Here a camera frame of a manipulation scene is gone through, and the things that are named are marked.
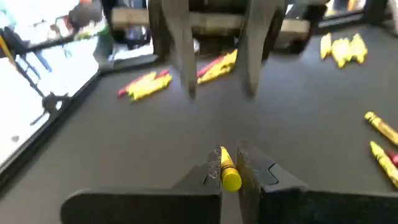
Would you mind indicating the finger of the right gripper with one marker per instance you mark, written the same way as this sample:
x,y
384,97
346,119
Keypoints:
x,y
255,56
183,56

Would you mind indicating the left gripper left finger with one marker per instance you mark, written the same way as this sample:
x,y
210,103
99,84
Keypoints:
x,y
140,208

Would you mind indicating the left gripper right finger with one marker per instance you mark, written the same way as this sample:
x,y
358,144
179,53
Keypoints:
x,y
311,208

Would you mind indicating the pink crayon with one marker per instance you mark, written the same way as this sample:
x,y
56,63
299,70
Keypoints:
x,y
394,157
210,66
124,91

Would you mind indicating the black tripod stand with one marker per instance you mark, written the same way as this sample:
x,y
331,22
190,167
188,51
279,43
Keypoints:
x,y
51,101

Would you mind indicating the black table edge frame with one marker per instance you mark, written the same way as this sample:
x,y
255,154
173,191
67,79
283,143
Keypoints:
x,y
31,157

